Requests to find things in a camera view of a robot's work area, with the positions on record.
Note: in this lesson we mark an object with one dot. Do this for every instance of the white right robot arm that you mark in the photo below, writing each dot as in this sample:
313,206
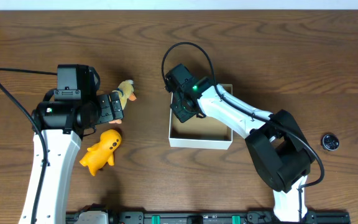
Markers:
279,151

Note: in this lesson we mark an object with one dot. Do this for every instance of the orange rubber dog toy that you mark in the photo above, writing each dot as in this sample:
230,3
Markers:
102,153

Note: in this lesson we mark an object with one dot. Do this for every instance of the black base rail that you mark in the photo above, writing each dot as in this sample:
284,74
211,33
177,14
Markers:
98,214

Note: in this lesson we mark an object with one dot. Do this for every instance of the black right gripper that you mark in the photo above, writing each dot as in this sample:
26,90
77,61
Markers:
181,115

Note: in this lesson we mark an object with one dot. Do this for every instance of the black round disc toy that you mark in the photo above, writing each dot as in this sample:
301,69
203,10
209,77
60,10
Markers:
330,142

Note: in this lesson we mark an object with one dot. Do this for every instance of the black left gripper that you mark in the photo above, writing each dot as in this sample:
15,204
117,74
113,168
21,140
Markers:
105,109

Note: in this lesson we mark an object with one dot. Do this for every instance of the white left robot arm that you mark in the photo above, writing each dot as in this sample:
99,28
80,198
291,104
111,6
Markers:
59,122

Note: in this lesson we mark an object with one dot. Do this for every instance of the yellow plush duck toy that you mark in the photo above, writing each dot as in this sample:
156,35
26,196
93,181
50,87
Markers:
125,91

